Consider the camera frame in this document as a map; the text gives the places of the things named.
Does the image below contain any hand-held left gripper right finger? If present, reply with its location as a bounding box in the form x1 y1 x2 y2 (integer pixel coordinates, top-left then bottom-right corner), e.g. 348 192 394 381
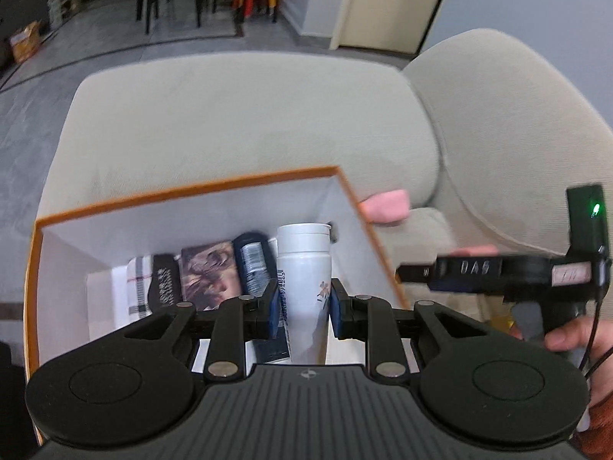
329 278 484 379

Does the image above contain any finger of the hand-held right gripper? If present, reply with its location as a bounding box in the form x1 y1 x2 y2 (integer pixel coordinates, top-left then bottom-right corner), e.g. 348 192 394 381
395 261 436 285

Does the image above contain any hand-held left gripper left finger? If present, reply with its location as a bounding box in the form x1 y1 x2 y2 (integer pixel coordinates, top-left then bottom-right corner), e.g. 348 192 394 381
122 278 282 379

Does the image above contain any white bottle with blue print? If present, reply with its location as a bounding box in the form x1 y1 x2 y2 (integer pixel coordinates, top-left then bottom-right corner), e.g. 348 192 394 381
276 223 333 366

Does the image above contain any dark blue spray can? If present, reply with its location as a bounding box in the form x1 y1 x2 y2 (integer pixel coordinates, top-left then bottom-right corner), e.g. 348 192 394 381
233 231 291 365

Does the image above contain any pink cone-cap bottle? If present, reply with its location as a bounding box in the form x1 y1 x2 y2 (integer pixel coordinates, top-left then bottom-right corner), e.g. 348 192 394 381
360 190 411 225

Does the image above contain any brown printed box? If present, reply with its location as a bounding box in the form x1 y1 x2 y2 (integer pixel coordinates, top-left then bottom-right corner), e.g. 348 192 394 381
180 242 242 311

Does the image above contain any black printed slim box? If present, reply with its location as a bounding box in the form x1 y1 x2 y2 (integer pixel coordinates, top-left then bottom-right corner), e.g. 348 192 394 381
147 253 185 318

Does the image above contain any orange cardboard box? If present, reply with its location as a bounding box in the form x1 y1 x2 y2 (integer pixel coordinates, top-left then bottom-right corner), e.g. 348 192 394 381
24 165 413 446

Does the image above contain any plaid box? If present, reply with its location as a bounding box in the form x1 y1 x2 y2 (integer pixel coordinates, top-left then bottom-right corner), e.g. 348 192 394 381
125 255 157 327

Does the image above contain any person's right hand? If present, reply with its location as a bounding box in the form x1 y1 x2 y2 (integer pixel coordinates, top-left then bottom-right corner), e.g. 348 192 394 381
545 317 613 409

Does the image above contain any beige sofa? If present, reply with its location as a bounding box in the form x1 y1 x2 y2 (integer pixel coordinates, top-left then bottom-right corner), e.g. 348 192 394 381
36 29 613 460

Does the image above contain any open cardboard box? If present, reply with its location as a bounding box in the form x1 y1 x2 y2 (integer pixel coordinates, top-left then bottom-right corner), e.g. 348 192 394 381
8 20 45 63

